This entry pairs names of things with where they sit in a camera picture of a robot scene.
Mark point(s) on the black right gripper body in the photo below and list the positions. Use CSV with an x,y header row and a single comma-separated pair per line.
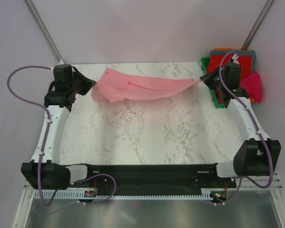
x,y
222,85

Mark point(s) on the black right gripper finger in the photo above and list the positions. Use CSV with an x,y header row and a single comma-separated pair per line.
x,y
212,84
210,77

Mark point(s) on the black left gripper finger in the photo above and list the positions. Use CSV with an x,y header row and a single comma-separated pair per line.
x,y
83,80
84,87

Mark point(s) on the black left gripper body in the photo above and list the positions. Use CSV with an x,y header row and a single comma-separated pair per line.
x,y
73,86

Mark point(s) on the pink t-shirt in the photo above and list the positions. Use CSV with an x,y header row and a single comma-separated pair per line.
x,y
115,86

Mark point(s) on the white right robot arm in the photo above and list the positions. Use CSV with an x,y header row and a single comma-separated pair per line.
x,y
258,154

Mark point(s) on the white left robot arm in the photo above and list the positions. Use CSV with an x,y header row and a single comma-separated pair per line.
x,y
44,171

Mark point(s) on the green plastic bin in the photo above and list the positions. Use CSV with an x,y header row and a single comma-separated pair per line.
x,y
218,103

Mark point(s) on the magenta t-shirt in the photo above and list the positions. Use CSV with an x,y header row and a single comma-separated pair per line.
x,y
252,84

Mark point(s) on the red t-shirt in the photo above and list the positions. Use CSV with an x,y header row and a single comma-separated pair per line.
x,y
244,61

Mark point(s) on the grey t-shirt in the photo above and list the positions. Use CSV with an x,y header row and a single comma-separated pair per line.
x,y
221,53

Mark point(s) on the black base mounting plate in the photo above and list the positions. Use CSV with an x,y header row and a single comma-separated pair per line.
x,y
106,184

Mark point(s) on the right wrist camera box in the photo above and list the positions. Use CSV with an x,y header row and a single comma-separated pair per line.
x,y
231,72

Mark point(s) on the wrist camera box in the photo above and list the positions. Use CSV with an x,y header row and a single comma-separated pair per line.
x,y
231,72
63,73

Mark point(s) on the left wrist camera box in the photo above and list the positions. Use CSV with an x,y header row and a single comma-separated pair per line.
x,y
63,73

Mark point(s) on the right aluminium frame post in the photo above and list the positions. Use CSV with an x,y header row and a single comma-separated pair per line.
x,y
257,24

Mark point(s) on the aluminium frame post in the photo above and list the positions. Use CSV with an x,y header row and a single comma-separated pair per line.
x,y
257,24
43,29

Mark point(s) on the left aluminium frame post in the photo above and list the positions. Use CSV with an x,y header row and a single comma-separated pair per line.
x,y
43,29

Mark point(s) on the white slotted cable duct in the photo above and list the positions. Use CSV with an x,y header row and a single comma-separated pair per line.
x,y
74,194

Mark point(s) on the aluminium front rail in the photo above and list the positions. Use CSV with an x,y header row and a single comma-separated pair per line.
x,y
199,180

